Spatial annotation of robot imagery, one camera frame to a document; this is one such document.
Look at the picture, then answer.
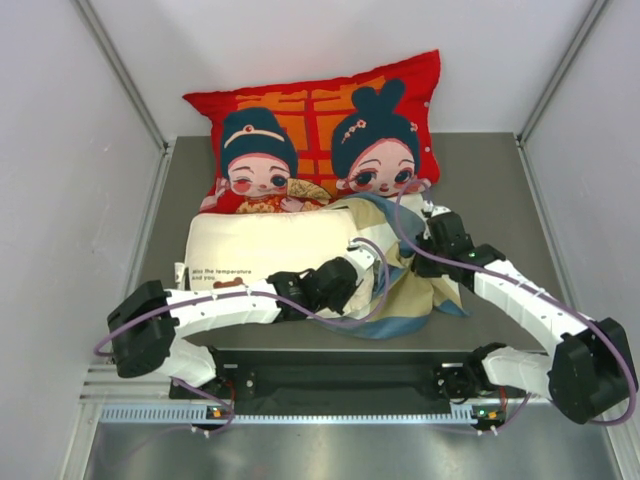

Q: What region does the right aluminium frame post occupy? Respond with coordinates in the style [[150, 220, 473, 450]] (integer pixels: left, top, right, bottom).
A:
[[516, 0, 612, 145]]

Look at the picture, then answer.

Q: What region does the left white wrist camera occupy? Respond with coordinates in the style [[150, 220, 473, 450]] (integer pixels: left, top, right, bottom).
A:
[[344, 238, 380, 275]]

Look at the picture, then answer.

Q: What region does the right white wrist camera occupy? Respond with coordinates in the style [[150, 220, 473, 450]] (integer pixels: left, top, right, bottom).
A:
[[421, 200, 451, 219]]

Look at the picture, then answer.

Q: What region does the slotted grey cable duct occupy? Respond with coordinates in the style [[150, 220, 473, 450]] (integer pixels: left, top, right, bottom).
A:
[[99, 399, 506, 426]]

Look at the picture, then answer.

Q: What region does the aluminium frame post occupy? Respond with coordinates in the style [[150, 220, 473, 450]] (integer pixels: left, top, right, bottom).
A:
[[70, 0, 169, 152], [516, 0, 612, 145]]

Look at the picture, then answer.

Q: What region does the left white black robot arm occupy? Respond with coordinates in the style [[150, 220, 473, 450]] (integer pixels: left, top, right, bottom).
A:
[[107, 249, 378, 397]]

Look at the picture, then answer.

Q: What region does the cream bear print pillow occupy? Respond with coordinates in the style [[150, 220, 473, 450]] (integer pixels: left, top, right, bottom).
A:
[[173, 209, 362, 290]]

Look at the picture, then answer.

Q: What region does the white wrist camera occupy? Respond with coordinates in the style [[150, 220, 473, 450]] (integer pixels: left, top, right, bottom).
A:
[[344, 238, 380, 275], [421, 200, 451, 219]]

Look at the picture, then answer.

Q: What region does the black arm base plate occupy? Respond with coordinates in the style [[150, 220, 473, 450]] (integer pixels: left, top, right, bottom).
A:
[[169, 350, 496, 416]]

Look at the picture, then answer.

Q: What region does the red cartoon couple pillow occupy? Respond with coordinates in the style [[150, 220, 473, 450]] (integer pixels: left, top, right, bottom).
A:
[[184, 50, 441, 214]]

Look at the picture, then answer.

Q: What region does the blue beige checked pillowcase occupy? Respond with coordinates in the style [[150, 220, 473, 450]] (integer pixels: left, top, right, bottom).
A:
[[328, 194, 468, 340]]

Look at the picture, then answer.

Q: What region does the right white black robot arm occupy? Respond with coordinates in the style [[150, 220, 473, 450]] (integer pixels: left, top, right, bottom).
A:
[[412, 207, 638, 424]]

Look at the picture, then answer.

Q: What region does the left aluminium frame post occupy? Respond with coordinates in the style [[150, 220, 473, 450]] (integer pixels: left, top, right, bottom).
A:
[[70, 0, 169, 152]]

